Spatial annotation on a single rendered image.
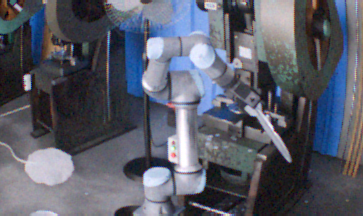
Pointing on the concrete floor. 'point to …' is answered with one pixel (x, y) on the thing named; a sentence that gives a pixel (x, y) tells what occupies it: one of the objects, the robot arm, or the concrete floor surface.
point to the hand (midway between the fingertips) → (259, 112)
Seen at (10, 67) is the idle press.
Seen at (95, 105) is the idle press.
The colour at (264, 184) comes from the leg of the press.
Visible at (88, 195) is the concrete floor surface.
